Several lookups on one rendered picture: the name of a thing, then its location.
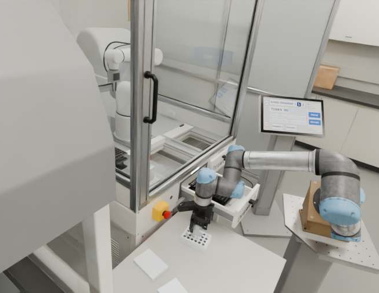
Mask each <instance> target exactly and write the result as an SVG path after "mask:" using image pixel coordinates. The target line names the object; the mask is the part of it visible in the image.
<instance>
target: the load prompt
mask: <svg viewBox="0 0 379 293"><path fill-rule="evenodd" d="M269 105H277V106H290V107H297V108H306V102H301V101H289V100H282V99H269Z"/></svg>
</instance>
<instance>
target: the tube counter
mask: <svg viewBox="0 0 379 293"><path fill-rule="evenodd" d="M284 113H296V114H303V115H306V109H297V108H284Z"/></svg>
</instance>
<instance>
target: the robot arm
mask: <svg viewBox="0 0 379 293"><path fill-rule="evenodd" d="M242 169H260V170H281V171H302V172H312V173H313V174H314V175H316V176H321V188H320V193H319V194H318V196H317V204H318V207H319V211H320V216H321V217H322V218H323V219H324V220H325V221H328V222H330V225H331V231H330V233H331V237H332V238H334V239H338V240H344V241H352V242H360V241H361V237H362V236H361V210H360V206H361V205H362V204H363V202H364V201H365V194H364V191H363V190H362V189H361V187H360V172H359V169H358V168H357V166H356V165H355V163H354V162H353V161H352V160H350V159H349V158H348V157H346V156H344V155H343V154H341V153H338V152H335V151H331V150H328V149H315V150H314V151H312V152H289V151H246V150H245V148H244V147H242V146H240V145H231V146H229V147H228V151H227V154H226V161H225V165H224V170H223V176H222V177H220V176H216V172H215V171H214V170H212V169H211V168H203V169H200V171H199V172H198V176H197V179H196V189H195V196H194V201H187V202H181V203H180V204H179V205H178V207H177V209H178V211H179V212H185V211H190V210H193V211H192V212H193V214H192V215H191V220H190V225H189V231H190V233H191V236H192V237H194V235H197V236H200V237H201V236H203V234H202V233H201V232H200V230H207V227H208V224H210V223H211V221H212V220H213V214H214V212H213V211H212V210H213V207H214V203H211V201H212V195H213V194H216V195H221V196H226V197H230V198H236V199H241V198H242V196H243V193H244V187H245V183H244V182H243V181H241V173H242Z"/></svg>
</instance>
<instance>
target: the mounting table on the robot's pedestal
mask: <svg viewBox="0 0 379 293"><path fill-rule="evenodd" d="M303 202H304V198H302V197H298V196H294V195H290V194H285V193H283V210H284V225H285V227H286V228H287V229H289V231H290V232H292V233H293V234H294V235H295V236H296V237H298V238H299V239H300V240H301V241H302V242H303V243H304V244H305V245H307V246H308V247H309V248H310V249H311V250H312V251H313V252H314V253H315V254H317V255H319V257H318V258H319V259H322V260H326V261H329V262H333V263H337V264H340V265H344V266H348V267H352V268H354V269H359V270H363V271H366V272H369V273H373V274H378V273H379V255H378V253H377V251H376V249H375V247H374V244H373V242H372V240H371V238H370V236H369V234H368V232H367V229H366V227H365V225H364V222H363V220H362V218H361V236H362V237H361V241H360V242H352V243H353V246H354V248H355V251H353V250H350V249H346V248H342V247H339V246H335V245H331V244H326V243H324V242H320V241H315V240H311V239H308V238H304V237H300V236H298V228H297V223H296V215H295V207H294V204H298V205H302V204H303Z"/></svg>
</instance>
